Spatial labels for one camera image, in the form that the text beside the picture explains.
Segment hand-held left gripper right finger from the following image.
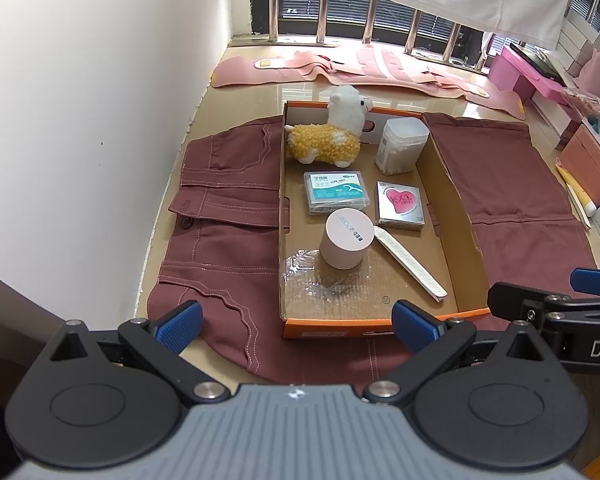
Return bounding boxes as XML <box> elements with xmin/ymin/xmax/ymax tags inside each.
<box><xmin>362</xmin><ymin>300</ymin><xmax>554</xmax><ymax>406</ymax></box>

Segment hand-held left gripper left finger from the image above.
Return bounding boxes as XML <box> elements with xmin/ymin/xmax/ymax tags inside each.
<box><xmin>50</xmin><ymin>300</ymin><xmax>232</xmax><ymax>406</ymax></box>

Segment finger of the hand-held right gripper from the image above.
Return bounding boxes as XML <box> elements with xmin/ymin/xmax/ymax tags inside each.
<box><xmin>487</xmin><ymin>282</ymin><xmax>600</xmax><ymax>335</ymax></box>
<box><xmin>570</xmin><ymin>268</ymin><xmax>600</xmax><ymax>295</ymax></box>

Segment orange-rimmed cardboard box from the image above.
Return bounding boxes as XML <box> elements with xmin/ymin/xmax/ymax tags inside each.
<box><xmin>278</xmin><ymin>101</ymin><xmax>493</xmax><ymax>341</ymax></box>

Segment white nail file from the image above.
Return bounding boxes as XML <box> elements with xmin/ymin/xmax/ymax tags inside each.
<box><xmin>373</xmin><ymin>225</ymin><xmax>449</xmax><ymax>304</ymax></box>

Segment pink round jar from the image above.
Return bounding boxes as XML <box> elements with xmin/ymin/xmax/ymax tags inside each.
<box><xmin>320</xmin><ymin>208</ymin><xmax>376</xmax><ymax>271</ymax></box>

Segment small box with pink heart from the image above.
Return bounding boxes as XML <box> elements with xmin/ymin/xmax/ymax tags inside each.
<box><xmin>375</xmin><ymin>180</ymin><xmax>427</xmax><ymax>232</ymax></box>

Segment clear floss pick box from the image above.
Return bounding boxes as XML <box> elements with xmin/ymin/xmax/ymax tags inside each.
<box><xmin>303</xmin><ymin>171</ymin><xmax>371</xmax><ymax>216</ymax></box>

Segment clear cotton swab container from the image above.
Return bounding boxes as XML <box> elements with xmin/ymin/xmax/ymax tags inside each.
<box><xmin>375</xmin><ymin>117</ymin><xmax>430</xmax><ymax>177</ymax></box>

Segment white and yellow alpaca plush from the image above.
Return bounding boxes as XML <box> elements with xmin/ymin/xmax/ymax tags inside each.
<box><xmin>284</xmin><ymin>85</ymin><xmax>374</xmax><ymax>169</ymax></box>

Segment yellow and white tube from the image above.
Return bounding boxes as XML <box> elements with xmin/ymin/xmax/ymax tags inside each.
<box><xmin>555</xmin><ymin>159</ymin><xmax>599</xmax><ymax>231</ymax></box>

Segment maroon pants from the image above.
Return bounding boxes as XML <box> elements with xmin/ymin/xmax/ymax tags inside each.
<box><xmin>147</xmin><ymin>112</ymin><xmax>599</xmax><ymax>394</ymax></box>

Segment pink storage box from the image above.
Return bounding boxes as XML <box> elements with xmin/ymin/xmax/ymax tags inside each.
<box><xmin>557</xmin><ymin>124</ymin><xmax>600</xmax><ymax>211</ymax></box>

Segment clear plastic film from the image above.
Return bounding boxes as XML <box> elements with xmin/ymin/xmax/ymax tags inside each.
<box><xmin>280</xmin><ymin>249</ymin><xmax>377</xmax><ymax>302</ymax></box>

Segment white drawer unit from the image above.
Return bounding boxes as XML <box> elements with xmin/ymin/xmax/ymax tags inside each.
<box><xmin>530</xmin><ymin>95</ymin><xmax>592</xmax><ymax>152</ymax></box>

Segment pink plastic bag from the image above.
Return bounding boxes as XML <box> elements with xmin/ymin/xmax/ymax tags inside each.
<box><xmin>562</xmin><ymin>86</ymin><xmax>600</xmax><ymax>128</ymax></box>

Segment pink shelf box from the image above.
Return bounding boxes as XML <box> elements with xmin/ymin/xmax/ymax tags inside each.
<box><xmin>489</xmin><ymin>47</ymin><xmax>576</xmax><ymax>107</ymax></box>

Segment black book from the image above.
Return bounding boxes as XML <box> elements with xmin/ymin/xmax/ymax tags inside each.
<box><xmin>509</xmin><ymin>42</ymin><xmax>564</xmax><ymax>81</ymax></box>

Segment stack of white boxes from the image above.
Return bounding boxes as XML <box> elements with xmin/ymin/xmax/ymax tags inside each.
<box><xmin>557</xmin><ymin>22</ymin><xmax>600</xmax><ymax>77</ymax></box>

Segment pink waist support belt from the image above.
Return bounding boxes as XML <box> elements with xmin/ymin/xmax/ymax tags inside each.
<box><xmin>211</xmin><ymin>47</ymin><xmax>529</xmax><ymax>121</ymax></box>

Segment metal window railing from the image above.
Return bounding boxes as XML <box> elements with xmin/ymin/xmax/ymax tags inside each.
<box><xmin>250</xmin><ymin>0</ymin><xmax>600</xmax><ymax>70</ymax></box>

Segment dark window blinds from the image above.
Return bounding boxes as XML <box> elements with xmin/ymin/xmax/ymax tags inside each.
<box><xmin>277</xmin><ymin>0</ymin><xmax>463</xmax><ymax>56</ymax></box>

